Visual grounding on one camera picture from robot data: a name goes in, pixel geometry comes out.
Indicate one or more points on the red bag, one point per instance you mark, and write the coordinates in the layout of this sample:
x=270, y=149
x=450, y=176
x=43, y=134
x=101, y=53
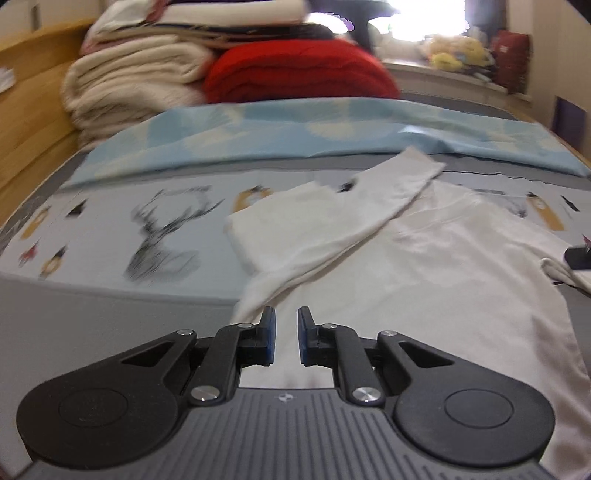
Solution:
x=510, y=57

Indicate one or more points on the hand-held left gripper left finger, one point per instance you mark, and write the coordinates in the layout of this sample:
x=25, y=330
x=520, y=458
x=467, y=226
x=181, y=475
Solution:
x=268, y=333

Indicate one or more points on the grey animal-print bed cover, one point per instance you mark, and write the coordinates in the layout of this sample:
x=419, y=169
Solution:
x=115, y=207

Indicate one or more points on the white long-sleeved shirt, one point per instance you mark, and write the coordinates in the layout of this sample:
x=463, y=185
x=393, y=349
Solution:
x=415, y=258

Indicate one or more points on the red folded blanket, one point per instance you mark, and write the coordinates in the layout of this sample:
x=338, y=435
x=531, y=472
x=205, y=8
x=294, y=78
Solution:
x=300, y=71

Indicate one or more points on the stack of folded blankets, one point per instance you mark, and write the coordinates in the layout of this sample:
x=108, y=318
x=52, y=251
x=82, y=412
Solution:
x=207, y=23

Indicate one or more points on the purple object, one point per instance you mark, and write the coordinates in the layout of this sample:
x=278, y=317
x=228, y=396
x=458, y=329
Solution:
x=570, y=120

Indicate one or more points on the light blue patterned blanket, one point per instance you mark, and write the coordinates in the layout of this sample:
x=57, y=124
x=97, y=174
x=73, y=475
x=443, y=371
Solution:
x=286, y=127

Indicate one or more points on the white window sill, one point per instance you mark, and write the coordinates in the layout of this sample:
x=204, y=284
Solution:
x=443, y=83

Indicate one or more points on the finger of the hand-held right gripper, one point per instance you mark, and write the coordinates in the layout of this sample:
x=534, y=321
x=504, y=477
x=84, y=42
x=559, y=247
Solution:
x=579, y=258

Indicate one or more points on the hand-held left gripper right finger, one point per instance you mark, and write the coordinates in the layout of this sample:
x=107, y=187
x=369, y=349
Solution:
x=303, y=333

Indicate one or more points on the wooden headboard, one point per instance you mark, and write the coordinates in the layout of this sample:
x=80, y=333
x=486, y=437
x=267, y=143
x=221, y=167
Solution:
x=32, y=115

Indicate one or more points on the yellow plush toys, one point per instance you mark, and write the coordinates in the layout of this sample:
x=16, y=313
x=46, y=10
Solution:
x=455, y=53

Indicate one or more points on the cream folded blanket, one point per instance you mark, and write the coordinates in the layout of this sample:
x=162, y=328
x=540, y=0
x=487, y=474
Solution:
x=134, y=87

